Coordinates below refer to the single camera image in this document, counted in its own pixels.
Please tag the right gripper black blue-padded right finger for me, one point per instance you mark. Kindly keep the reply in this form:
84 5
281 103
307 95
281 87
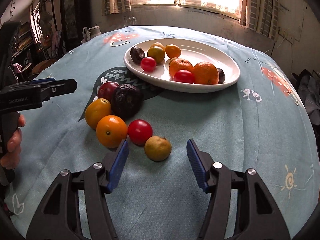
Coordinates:
257 214

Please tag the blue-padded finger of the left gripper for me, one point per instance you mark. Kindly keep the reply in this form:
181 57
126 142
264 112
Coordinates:
34 82

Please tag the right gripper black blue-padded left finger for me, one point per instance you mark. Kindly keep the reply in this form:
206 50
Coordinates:
58 214

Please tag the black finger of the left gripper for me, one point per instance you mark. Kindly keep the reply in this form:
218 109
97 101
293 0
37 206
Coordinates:
56 88

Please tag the small yellow-green lime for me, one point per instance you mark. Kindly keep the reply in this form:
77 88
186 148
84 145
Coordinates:
157 53

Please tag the dark brown passion fruit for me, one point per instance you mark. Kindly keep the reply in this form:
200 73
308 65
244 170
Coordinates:
221 76

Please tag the large textured orange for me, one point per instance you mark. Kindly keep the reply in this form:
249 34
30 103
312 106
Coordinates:
205 73

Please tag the person's left hand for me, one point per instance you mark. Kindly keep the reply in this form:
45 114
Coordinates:
12 158

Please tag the yellow-orange citrus fruit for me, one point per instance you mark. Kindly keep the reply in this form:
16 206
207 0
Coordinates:
96 111

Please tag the dark red plum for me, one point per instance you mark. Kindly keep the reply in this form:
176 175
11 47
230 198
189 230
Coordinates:
106 90

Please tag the white ceramic jug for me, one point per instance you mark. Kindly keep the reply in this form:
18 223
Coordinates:
90 33

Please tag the smooth orange in pile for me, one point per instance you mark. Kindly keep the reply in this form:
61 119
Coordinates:
111 130

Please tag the wrinkled dark passion fruit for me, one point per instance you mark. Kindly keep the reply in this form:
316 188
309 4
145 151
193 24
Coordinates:
126 101

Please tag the dark striped passion fruit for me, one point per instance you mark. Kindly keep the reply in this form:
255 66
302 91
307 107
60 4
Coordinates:
137 54

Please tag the red cherry tomato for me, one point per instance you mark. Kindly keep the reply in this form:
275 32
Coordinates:
139 132

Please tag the red tomato left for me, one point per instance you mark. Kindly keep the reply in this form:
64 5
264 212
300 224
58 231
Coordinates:
148 64

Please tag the small yellow fruit on plate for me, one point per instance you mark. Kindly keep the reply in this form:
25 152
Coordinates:
158 44

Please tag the small yellow-brown lime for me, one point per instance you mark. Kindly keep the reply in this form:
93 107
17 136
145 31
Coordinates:
157 148

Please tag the small greenish-yellow lime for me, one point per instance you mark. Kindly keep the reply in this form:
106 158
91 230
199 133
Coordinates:
172 51

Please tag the orange tangerine on plate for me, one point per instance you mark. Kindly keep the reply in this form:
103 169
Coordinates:
179 64

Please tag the red tomato near gripper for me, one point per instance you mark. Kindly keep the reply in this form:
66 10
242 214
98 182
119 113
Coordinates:
184 76

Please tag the white oval plate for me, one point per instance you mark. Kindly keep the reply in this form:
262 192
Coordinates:
194 52

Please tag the pile of grey clothes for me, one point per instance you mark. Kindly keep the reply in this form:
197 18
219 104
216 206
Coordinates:
307 87

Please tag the right checkered curtain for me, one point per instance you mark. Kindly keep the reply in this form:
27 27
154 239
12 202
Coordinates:
261 16

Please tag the dark framed wall picture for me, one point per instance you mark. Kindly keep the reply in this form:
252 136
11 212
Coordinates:
75 15

